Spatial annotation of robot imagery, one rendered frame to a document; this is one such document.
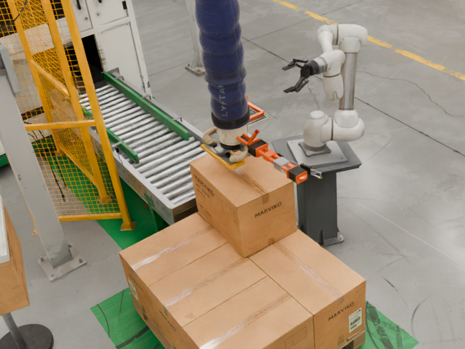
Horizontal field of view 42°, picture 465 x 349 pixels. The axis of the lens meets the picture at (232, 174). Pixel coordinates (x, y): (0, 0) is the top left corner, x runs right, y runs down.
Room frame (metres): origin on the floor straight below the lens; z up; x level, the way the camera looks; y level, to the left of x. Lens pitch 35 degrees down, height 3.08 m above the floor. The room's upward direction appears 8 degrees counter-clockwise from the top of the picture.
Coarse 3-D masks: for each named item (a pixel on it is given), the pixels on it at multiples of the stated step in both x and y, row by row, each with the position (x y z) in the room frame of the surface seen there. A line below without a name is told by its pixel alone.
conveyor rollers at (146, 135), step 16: (112, 96) 5.13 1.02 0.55; (112, 112) 4.81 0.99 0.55; (128, 112) 4.78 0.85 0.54; (144, 112) 4.76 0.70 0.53; (96, 128) 4.62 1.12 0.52; (112, 128) 4.52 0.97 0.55; (128, 128) 4.49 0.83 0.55; (144, 128) 4.46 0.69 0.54; (160, 128) 4.43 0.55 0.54; (112, 144) 4.30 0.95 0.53; (128, 144) 4.27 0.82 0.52; (144, 144) 4.25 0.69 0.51; (160, 144) 4.15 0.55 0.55; (176, 144) 4.12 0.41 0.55; (192, 144) 4.09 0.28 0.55; (128, 160) 3.99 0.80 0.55; (144, 160) 3.96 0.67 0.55; (160, 160) 3.92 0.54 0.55; (176, 160) 3.89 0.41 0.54; (192, 160) 3.86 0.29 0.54; (144, 176) 3.74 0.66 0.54; (160, 176) 3.71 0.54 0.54; (176, 176) 3.68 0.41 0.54; (176, 192) 3.48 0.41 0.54; (192, 192) 3.45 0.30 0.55
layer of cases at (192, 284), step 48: (144, 240) 3.00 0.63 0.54; (192, 240) 2.93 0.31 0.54; (288, 240) 2.81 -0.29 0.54; (144, 288) 2.64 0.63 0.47; (192, 288) 2.51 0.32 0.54; (240, 288) 2.46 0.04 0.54; (288, 288) 2.41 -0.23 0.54; (336, 288) 2.36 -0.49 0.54; (192, 336) 2.16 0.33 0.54; (240, 336) 2.11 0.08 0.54; (288, 336) 2.10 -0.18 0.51; (336, 336) 2.27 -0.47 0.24
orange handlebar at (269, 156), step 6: (252, 108) 3.32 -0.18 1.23; (258, 108) 3.28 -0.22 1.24; (258, 114) 3.21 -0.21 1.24; (240, 138) 2.96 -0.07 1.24; (246, 144) 2.89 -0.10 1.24; (264, 150) 2.81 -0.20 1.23; (270, 150) 2.78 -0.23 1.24; (264, 156) 2.75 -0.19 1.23; (270, 156) 2.73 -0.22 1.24; (276, 156) 2.72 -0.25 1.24; (282, 168) 2.61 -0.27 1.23; (306, 174) 2.52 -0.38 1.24; (300, 180) 2.49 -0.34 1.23
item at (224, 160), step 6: (204, 144) 3.14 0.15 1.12; (210, 144) 3.12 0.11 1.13; (216, 144) 3.07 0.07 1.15; (210, 150) 3.06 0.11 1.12; (216, 156) 2.99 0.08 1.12; (222, 156) 2.97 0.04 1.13; (228, 156) 2.95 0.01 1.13; (222, 162) 2.93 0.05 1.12; (228, 162) 2.90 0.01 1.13; (234, 162) 2.89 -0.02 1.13; (240, 162) 2.89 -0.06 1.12; (234, 168) 2.86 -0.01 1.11
